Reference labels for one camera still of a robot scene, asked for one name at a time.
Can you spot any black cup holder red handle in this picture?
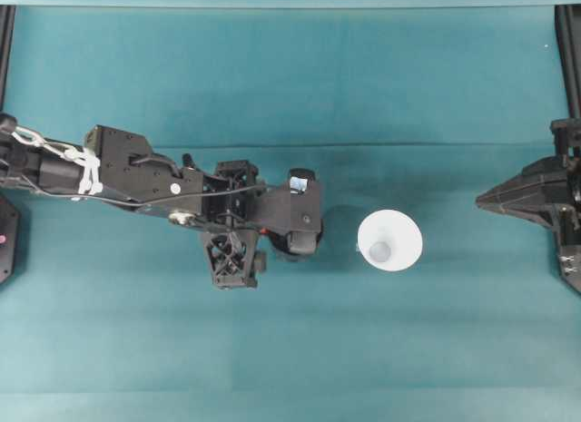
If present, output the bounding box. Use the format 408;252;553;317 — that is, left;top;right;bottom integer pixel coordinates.
261;203;327;266

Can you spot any black table frame rail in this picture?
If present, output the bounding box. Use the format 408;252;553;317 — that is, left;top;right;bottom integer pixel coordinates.
554;5;581;120
0;5;17;117

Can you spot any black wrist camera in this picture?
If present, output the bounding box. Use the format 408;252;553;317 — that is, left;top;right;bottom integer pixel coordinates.
253;167;325;256

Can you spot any thin black camera wire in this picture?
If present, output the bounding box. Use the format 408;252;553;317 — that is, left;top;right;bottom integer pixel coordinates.
67;181;294;211

